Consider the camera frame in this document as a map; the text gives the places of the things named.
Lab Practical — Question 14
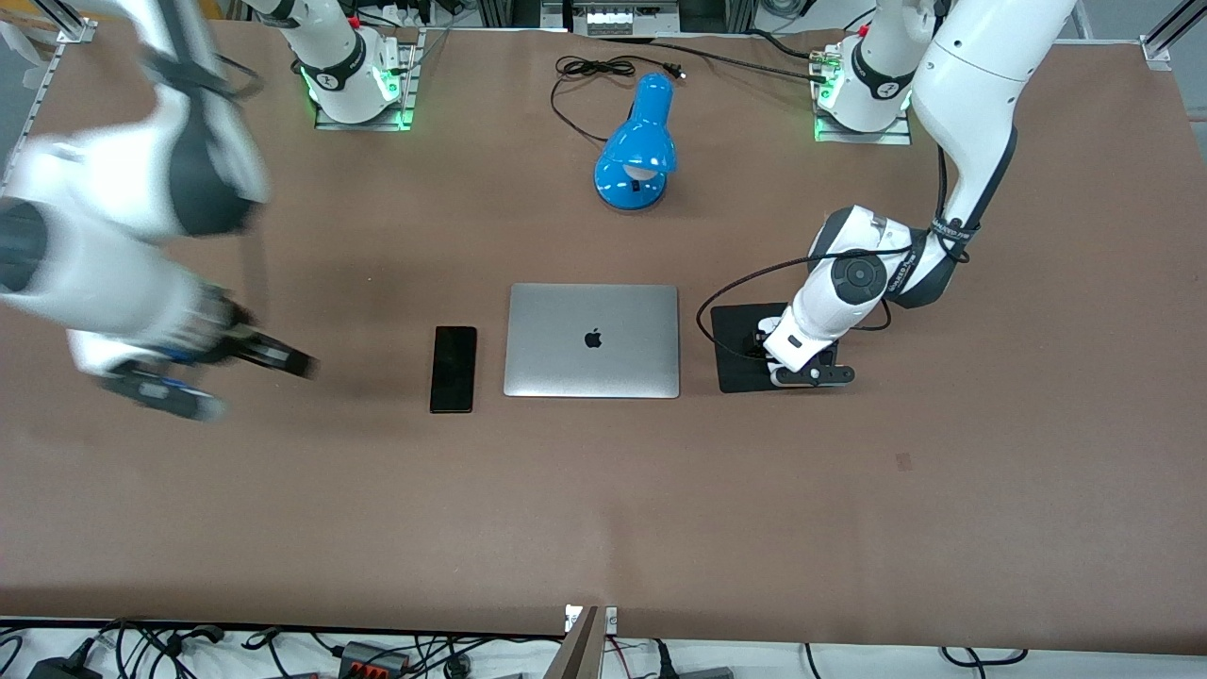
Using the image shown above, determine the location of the black mouse pad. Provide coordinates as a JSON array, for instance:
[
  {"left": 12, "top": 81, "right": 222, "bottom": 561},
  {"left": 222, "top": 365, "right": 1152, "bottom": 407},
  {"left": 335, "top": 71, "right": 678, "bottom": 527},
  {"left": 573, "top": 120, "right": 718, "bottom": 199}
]
[{"left": 710, "top": 302, "right": 840, "bottom": 395}]

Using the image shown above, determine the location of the blue desk lamp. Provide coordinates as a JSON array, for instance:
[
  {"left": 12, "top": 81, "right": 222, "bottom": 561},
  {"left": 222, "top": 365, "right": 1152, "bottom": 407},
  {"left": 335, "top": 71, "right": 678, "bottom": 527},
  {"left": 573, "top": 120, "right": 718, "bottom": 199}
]
[{"left": 593, "top": 73, "right": 678, "bottom": 212}]

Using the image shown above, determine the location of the black smartphone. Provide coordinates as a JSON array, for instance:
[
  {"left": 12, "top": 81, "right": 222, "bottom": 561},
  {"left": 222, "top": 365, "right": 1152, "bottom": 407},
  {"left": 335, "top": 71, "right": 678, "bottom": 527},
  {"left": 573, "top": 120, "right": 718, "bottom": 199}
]
[{"left": 430, "top": 325, "right": 478, "bottom": 415}]

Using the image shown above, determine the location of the silver laptop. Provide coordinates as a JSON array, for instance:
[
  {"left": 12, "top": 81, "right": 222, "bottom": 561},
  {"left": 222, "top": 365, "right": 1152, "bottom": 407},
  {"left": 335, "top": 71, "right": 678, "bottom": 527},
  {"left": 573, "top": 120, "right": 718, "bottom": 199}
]
[{"left": 503, "top": 283, "right": 681, "bottom": 400}]

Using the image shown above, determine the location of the aluminium frame bracket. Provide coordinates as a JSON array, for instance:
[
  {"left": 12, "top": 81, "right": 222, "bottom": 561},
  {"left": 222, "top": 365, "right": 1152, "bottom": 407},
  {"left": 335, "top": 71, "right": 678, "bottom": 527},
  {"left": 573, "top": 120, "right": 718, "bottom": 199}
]
[
  {"left": 1139, "top": 0, "right": 1207, "bottom": 69},
  {"left": 52, "top": 0, "right": 98, "bottom": 45}
]

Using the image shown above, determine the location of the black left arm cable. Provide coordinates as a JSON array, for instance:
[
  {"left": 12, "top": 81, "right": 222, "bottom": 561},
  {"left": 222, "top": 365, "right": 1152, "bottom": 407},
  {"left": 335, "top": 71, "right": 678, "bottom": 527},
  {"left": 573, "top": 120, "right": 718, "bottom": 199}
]
[{"left": 696, "top": 141, "right": 984, "bottom": 361}]

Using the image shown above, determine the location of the grey power strip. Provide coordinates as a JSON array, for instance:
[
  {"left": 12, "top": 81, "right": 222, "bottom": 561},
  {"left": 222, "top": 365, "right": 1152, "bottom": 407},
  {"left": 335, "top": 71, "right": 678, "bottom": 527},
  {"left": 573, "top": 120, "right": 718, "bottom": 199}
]
[{"left": 583, "top": 0, "right": 682, "bottom": 38}]

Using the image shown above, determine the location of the black lamp power cord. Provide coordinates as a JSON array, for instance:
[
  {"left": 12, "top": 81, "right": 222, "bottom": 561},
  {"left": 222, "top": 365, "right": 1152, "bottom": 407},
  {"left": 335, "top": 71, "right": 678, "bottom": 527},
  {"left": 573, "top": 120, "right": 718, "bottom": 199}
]
[{"left": 550, "top": 55, "right": 686, "bottom": 144}]

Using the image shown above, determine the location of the black power adapter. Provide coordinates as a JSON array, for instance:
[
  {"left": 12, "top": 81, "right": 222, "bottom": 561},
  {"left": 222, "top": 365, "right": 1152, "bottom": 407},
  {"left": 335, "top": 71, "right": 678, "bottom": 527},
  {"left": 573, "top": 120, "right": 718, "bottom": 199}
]
[{"left": 26, "top": 653, "right": 103, "bottom": 679}]

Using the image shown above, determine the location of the black box with orange connectors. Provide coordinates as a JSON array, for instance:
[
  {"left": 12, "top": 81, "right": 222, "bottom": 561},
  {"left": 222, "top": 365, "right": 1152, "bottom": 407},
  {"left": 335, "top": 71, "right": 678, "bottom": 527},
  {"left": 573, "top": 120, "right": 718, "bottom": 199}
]
[{"left": 338, "top": 640, "right": 413, "bottom": 679}]

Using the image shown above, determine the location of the brown paper table cover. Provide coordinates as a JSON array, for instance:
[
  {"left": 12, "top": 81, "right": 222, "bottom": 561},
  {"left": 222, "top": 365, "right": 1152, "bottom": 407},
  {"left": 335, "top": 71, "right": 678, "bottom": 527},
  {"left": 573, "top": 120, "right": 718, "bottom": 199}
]
[{"left": 0, "top": 19, "right": 1207, "bottom": 656}]

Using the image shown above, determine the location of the grey metal post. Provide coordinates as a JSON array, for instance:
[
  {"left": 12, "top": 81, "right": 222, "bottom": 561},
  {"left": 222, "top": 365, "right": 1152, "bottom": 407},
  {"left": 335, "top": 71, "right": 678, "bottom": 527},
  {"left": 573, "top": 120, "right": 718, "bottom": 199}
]
[{"left": 545, "top": 605, "right": 604, "bottom": 679}]

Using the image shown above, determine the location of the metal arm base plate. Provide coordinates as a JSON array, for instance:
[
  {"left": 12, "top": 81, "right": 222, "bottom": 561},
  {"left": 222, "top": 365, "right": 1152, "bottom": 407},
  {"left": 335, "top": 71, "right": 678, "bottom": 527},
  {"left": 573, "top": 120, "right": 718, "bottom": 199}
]
[
  {"left": 812, "top": 42, "right": 915, "bottom": 146},
  {"left": 313, "top": 26, "right": 425, "bottom": 132}
]

